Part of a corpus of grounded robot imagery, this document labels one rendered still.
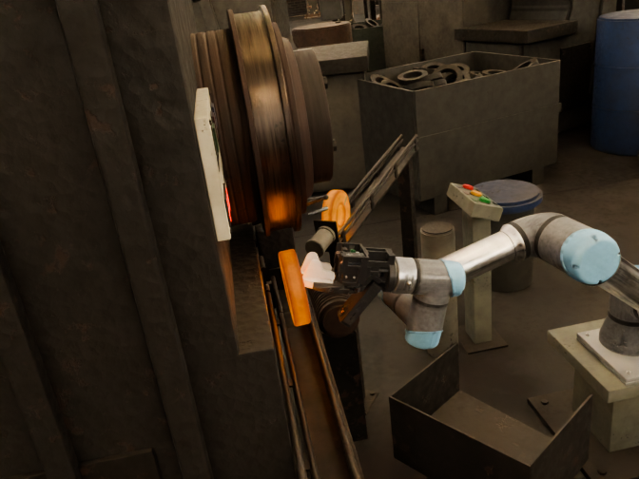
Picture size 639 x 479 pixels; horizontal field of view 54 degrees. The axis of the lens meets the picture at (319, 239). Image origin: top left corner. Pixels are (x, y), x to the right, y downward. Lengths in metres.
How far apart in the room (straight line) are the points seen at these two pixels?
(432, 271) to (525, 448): 0.37
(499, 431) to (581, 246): 0.46
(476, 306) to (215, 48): 1.55
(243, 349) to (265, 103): 0.43
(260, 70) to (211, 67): 0.10
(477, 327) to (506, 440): 1.30
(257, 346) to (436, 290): 0.45
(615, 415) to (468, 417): 0.83
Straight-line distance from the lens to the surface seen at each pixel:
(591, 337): 2.02
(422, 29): 5.59
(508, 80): 3.82
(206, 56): 1.22
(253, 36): 1.20
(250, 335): 1.04
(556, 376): 2.39
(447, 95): 3.58
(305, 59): 1.28
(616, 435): 2.07
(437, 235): 2.20
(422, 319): 1.33
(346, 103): 4.03
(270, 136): 1.13
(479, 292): 2.41
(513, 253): 1.54
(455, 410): 1.26
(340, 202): 1.91
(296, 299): 1.19
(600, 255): 1.48
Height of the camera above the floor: 1.41
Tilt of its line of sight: 23 degrees down
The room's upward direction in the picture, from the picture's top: 7 degrees counter-clockwise
